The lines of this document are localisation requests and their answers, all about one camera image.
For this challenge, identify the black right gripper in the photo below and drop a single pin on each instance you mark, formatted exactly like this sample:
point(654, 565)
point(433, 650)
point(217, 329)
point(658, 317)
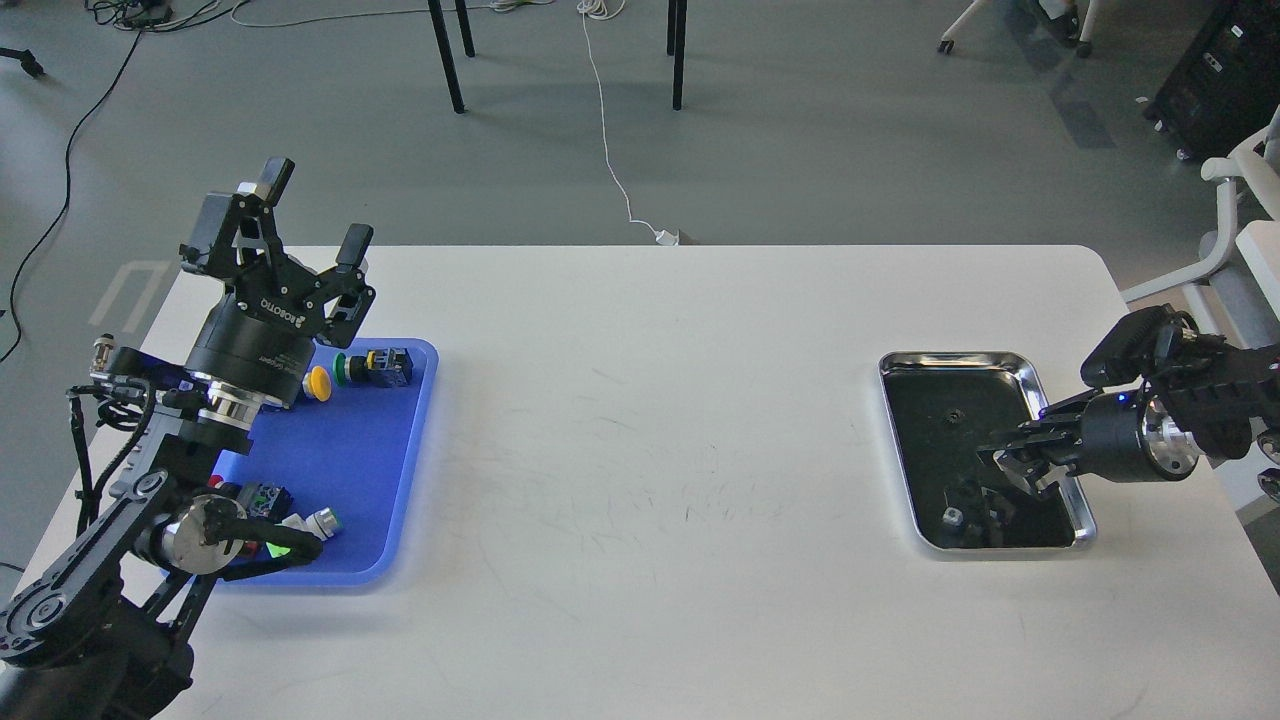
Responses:
point(1126, 437)

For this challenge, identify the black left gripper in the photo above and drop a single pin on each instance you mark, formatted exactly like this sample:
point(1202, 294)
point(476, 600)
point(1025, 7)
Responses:
point(261, 335)

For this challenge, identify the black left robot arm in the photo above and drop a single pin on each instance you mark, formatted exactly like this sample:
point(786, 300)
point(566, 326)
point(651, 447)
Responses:
point(104, 632)

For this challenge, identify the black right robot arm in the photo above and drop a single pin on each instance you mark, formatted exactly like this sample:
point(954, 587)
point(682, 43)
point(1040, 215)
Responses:
point(1159, 395)

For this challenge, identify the silver metal tray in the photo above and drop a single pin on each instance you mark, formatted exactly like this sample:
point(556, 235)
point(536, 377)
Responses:
point(997, 390)

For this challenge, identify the blue plastic tray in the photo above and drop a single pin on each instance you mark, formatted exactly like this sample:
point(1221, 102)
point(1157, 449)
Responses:
point(355, 454)

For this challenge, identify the yellow push button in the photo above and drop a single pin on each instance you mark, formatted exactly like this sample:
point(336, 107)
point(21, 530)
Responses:
point(316, 386)

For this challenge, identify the white office chair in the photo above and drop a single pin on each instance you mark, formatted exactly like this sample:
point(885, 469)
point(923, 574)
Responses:
point(1227, 290)

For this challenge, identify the green white connector part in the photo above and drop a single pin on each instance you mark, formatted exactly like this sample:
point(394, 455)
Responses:
point(323, 524)

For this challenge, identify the black table leg left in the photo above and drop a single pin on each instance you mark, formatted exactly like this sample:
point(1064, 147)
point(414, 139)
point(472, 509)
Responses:
point(443, 44)

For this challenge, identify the black table leg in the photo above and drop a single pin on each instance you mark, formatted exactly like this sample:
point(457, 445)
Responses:
point(676, 38)
point(443, 44)

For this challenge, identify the black stand foot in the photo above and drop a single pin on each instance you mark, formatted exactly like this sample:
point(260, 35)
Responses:
point(27, 61)

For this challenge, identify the black equipment case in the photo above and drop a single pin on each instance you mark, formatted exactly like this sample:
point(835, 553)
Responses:
point(1226, 84)

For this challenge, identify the black table leg right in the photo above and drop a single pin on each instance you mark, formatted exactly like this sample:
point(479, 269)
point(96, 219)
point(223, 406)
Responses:
point(676, 38)

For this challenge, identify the green push button switch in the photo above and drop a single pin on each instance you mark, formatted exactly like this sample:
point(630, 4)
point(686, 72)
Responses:
point(384, 367)

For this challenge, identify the black blue switch block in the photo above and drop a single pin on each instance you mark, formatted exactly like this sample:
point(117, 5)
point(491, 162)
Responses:
point(265, 501)

